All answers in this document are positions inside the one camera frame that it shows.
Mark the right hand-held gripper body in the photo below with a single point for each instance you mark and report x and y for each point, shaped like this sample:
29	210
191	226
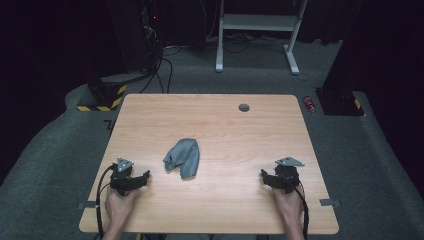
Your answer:
287	176

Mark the person's right hand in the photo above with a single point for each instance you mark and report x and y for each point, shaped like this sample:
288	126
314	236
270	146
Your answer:
288	205

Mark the white metal stand frame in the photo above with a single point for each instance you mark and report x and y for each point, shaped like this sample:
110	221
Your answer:
256	22

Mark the grey cloth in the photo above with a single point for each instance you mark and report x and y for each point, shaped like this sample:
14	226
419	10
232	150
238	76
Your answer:
185	156

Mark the person's left hand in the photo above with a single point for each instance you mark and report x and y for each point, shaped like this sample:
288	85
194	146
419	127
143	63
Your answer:
119	205

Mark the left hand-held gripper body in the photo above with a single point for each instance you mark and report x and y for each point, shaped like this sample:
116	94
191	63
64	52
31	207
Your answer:
120	180

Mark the grey tape piece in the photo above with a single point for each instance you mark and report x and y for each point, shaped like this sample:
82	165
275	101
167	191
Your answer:
86	205
329	202

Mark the red can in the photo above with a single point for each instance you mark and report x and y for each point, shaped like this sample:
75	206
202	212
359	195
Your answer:
309	103

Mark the grey round table grommet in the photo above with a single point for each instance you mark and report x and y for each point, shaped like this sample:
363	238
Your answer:
244	107

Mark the black yellow striped stand base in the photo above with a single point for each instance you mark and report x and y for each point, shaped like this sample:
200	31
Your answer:
106	96

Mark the black equipment tower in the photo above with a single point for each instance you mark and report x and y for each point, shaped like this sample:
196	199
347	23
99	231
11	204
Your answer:
133	33

